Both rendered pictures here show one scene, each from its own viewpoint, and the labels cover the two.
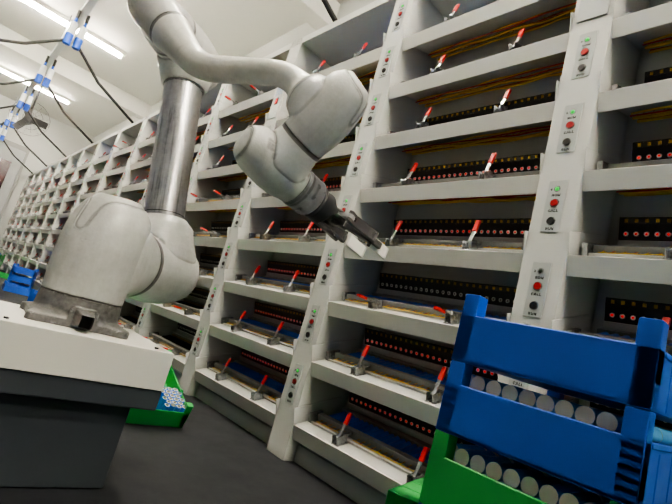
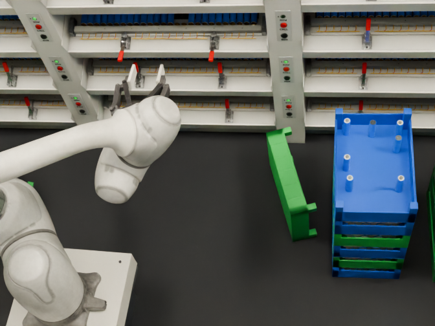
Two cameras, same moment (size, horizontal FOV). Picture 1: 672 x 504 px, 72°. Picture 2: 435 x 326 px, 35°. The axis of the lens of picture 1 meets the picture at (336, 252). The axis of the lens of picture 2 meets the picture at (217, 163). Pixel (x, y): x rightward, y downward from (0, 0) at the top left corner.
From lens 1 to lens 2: 1.72 m
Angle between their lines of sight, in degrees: 74
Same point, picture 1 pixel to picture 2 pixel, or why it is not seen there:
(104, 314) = (86, 287)
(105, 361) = (126, 297)
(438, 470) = (340, 240)
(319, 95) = (157, 148)
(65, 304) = (79, 312)
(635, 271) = (349, 8)
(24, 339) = not seen: outside the picture
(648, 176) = not seen: outside the picture
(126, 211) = (55, 268)
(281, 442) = not seen: hidden behind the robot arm
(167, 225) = (20, 215)
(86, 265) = (72, 299)
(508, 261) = (251, 9)
